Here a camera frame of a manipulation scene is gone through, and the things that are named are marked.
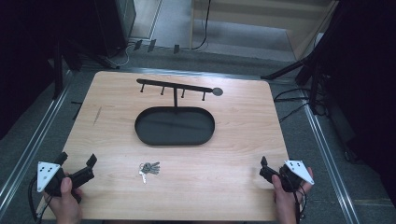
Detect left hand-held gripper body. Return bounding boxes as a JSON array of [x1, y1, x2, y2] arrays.
[[36, 161, 95, 198]]

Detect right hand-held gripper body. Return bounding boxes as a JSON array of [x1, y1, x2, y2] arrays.
[[259, 160, 316, 193]]

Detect bunch of silver keys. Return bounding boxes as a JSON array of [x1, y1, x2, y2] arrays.
[[137, 161, 162, 185]]

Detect black key rack with tray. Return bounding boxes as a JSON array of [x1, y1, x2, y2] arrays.
[[134, 77, 224, 147]]

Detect person's left hand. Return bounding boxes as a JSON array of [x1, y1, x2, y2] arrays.
[[42, 172, 84, 224]]

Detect person's right hand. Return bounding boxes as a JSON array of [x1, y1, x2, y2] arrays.
[[271, 166, 315, 224]]

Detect black metal stand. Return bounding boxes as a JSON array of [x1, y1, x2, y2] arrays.
[[50, 36, 67, 101]]

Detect black tripod stand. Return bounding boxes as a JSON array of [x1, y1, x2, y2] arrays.
[[261, 18, 344, 116]]

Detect black cabinet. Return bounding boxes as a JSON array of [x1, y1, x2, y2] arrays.
[[92, 0, 137, 60]]

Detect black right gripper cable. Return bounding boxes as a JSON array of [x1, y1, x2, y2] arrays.
[[291, 183, 308, 224]]

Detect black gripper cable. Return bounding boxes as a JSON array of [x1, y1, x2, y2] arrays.
[[27, 175, 52, 224], [291, 183, 308, 224]]

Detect metal floor rail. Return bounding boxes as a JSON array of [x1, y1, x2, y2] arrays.
[[298, 89, 361, 224], [0, 69, 75, 217]]

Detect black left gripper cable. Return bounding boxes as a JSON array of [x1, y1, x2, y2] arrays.
[[27, 175, 52, 224]]

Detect black floor cables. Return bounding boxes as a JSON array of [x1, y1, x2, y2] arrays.
[[272, 87, 325, 123]]

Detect white floor cable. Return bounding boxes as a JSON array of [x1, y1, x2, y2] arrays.
[[106, 42, 135, 68]]

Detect light wooden frame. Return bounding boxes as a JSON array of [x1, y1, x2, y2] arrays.
[[189, 0, 341, 61]]

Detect black hanging cable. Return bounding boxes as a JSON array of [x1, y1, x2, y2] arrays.
[[191, 0, 213, 51]]

